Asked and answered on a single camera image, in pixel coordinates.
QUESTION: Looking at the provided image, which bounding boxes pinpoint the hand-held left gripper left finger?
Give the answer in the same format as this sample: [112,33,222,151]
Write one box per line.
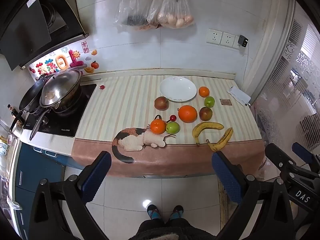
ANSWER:
[29,151,112,240]

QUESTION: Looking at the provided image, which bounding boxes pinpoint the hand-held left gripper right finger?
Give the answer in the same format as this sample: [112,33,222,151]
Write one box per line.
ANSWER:
[211,151,297,240]

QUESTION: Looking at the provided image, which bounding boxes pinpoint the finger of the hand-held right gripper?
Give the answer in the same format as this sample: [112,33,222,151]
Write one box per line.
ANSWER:
[265,144,297,175]
[292,142,320,175]

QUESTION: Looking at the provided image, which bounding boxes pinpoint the yellow banana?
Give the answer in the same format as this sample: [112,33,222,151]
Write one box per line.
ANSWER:
[206,127,234,152]
[192,122,225,146]

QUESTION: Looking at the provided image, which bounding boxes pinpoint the red apple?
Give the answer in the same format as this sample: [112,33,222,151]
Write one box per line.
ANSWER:
[199,107,213,121]
[154,96,169,111]

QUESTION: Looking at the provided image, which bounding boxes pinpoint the large orange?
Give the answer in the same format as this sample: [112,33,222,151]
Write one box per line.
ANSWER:
[178,105,198,123]

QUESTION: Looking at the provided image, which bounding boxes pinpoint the white plate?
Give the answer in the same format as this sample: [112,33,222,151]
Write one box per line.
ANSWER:
[159,76,197,102]

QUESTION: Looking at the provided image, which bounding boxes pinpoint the person's blue slippers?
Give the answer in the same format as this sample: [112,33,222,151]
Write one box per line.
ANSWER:
[170,205,184,220]

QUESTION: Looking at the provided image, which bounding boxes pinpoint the blue kitchen cabinet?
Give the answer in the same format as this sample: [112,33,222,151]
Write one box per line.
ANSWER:
[12,141,85,235]

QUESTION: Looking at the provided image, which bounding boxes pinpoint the black induction stove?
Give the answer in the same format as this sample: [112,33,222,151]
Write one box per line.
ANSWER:
[22,83,97,138]

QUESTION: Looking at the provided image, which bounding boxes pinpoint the person's left foot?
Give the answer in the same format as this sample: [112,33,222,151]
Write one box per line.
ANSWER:
[147,204,159,220]

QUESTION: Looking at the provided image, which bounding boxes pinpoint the white folded cloth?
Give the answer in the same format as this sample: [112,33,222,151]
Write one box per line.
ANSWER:
[227,86,251,106]

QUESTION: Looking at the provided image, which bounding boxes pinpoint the patterned glass door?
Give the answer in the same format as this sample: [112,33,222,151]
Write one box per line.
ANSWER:
[250,5,320,155]

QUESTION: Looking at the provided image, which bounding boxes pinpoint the striped mat with cat print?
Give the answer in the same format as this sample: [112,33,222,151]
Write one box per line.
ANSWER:
[72,74,265,178]

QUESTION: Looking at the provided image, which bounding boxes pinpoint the person's dark fleece clothing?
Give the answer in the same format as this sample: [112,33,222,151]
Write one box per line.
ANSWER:
[130,217,218,240]

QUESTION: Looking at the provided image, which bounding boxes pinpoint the black frying pan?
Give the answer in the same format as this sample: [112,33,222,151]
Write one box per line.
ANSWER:
[9,76,48,133]

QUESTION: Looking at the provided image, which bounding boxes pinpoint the dark plug-in charger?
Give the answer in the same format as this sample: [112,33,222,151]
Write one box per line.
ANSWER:
[238,35,250,48]

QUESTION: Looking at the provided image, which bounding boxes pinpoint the plastic bag of dried shrimp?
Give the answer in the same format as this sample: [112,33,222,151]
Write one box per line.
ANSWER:
[132,22,160,31]

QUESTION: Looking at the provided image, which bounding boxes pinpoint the black range hood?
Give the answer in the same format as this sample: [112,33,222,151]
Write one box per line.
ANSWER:
[0,0,90,71]

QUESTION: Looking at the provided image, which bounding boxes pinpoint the plastic bag of eggs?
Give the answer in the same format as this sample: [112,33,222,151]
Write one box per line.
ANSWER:
[147,0,195,29]

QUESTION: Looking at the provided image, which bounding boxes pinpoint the plastic bag with dark contents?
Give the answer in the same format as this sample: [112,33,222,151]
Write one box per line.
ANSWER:
[114,0,160,27]

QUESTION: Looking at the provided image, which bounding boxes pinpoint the white wire cage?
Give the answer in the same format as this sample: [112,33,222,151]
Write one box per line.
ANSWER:
[299,114,320,153]

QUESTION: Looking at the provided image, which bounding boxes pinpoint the white charger cable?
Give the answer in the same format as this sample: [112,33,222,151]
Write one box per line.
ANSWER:
[244,46,250,100]

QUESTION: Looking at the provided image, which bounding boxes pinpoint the white wall socket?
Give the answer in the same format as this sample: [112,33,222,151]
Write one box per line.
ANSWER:
[220,32,237,47]
[232,35,247,50]
[206,29,223,45]

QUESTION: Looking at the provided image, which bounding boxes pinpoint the colourful wall stickers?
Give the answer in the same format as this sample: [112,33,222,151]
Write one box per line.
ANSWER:
[29,41,100,75]

